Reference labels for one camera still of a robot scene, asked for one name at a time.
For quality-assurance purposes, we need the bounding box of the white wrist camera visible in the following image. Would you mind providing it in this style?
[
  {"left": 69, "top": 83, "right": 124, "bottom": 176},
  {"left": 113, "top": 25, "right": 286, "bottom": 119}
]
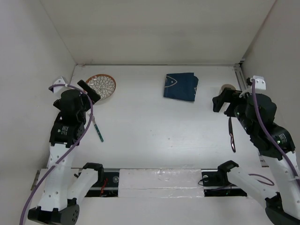
[
  {"left": 246, "top": 75, "right": 266, "bottom": 91},
  {"left": 51, "top": 76, "right": 67, "bottom": 94}
]

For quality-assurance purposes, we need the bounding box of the beige paper cup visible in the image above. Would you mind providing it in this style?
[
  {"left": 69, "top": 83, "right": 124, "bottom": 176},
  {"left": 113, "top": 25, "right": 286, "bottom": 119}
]
[{"left": 219, "top": 84, "right": 236, "bottom": 95}]

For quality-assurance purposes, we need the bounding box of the dark blue cloth placemat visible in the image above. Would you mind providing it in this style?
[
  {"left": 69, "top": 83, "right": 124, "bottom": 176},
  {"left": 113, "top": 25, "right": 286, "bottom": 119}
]
[{"left": 163, "top": 73, "right": 199, "bottom": 102}]

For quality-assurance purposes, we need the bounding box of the black knife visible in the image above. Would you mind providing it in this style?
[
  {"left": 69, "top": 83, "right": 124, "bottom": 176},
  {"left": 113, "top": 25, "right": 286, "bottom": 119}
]
[{"left": 228, "top": 117, "right": 236, "bottom": 153}]

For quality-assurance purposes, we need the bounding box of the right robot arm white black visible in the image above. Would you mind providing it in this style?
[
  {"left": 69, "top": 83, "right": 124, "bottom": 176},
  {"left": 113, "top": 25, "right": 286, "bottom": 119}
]
[{"left": 199, "top": 88, "right": 300, "bottom": 225}]

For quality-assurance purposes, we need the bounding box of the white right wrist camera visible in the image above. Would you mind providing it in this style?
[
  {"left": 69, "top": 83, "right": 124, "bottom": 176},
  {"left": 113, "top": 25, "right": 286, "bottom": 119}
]
[{"left": 246, "top": 75, "right": 266, "bottom": 91}]

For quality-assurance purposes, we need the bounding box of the fork with green handle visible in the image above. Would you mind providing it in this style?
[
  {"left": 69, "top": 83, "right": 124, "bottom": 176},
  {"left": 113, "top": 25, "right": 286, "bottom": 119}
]
[{"left": 88, "top": 111, "right": 104, "bottom": 143}]

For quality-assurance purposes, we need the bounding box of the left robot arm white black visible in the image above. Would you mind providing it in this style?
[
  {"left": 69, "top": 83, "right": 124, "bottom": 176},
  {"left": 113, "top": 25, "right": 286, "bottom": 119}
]
[{"left": 19, "top": 80, "right": 105, "bottom": 225}]

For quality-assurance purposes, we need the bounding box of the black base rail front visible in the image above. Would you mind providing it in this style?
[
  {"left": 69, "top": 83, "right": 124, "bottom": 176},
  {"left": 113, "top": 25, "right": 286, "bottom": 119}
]
[{"left": 75, "top": 167, "right": 248, "bottom": 198}]

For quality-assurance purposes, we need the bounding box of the white foam block centre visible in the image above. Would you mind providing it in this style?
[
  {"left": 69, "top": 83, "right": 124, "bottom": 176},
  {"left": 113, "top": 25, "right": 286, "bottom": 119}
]
[{"left": 118, "top": 169, "right": 204, "bottom": 198}]

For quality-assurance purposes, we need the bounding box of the floral plate with orange rim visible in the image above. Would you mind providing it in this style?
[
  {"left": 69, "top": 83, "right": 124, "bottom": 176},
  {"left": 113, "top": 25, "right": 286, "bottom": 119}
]
[{"left": 86, "top": 74, "right": 116, "bottom": 100}]

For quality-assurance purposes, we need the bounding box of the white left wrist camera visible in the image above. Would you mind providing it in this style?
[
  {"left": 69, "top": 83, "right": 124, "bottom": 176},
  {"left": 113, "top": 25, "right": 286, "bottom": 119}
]
[{"left": 51, "top": 76, "right": 67, "bottom": 94}]

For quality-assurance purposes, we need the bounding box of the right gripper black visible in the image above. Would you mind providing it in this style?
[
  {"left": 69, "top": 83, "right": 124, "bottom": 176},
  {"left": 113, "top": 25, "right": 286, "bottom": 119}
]
[{"left": 213, "top": 86, "right": 255, "bottom": 134}]

